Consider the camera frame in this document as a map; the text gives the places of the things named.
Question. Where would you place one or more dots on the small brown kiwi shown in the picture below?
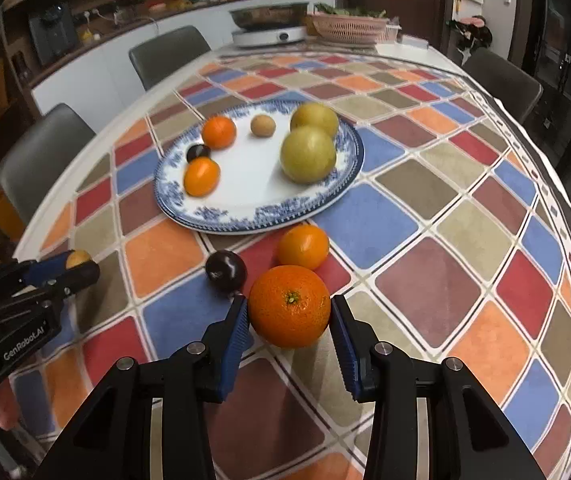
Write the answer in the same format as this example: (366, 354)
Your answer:
(262, 125)
(77, 258)

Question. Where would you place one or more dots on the small white box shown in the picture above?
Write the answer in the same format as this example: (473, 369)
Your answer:
(413, 41)

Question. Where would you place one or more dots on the dark purple plum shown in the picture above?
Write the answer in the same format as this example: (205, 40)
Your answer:
(198, 151)
(226, 270)

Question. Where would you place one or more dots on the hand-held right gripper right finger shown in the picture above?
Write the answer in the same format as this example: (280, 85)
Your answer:
(348, 355)

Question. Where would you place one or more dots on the blue rimmed white plate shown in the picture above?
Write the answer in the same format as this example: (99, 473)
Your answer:
(250, 195)

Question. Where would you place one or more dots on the small oval orange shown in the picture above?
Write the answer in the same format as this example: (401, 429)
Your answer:
(202, 176)

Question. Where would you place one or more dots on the large round orange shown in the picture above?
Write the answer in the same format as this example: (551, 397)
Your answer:
(289, 306)

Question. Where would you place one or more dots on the black countertop appliance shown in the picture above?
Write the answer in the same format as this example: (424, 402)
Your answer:
(52, 35)

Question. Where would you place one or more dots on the greenish yellow pear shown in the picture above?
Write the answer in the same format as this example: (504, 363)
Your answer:
(308, 154)

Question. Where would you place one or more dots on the golden yellow pear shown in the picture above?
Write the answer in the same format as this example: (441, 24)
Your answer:
(314, 116)

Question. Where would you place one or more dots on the steel pot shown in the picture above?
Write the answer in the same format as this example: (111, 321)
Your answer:
(268, 16)

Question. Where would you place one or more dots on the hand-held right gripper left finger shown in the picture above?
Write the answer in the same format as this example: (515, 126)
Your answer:
(233, 350)

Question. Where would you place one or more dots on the black power strip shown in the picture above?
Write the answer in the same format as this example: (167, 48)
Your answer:
(110, 6)

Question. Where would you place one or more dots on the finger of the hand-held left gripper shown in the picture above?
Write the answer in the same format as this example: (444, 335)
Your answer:
(77, 280)
(45, 266)

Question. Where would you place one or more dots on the white lower cabinets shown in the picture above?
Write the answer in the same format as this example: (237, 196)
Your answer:
(105, 65)

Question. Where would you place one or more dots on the dark bag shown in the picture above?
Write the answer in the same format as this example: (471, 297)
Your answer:
(470, 35)

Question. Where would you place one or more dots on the green leafy vegetables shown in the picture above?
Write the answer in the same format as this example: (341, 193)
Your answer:
(350, 10)

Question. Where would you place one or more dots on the grey dining chair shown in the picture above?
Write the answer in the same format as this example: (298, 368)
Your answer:
(170, 55)
(40, 160)
(503, 82)

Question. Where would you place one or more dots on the small round orange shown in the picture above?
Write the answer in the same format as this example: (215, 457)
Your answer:
(304, 246)
(219, 131)

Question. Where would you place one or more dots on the white induction cooker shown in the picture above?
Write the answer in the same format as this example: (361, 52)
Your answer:
(268, 38)

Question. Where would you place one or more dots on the pink plastic basket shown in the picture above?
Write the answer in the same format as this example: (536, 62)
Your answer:
(350, 30)

